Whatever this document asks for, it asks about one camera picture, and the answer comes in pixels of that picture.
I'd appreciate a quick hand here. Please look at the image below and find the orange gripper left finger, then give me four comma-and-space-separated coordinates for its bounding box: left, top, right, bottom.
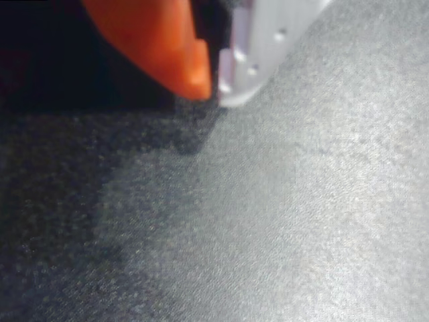
81, 0, 213, 101

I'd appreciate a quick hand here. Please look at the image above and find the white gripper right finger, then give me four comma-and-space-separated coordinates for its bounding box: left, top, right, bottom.
217, 0, 332, 108

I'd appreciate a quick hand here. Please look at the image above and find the dark grey table mat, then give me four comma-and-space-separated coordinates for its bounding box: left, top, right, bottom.
0, 0, 429, 322

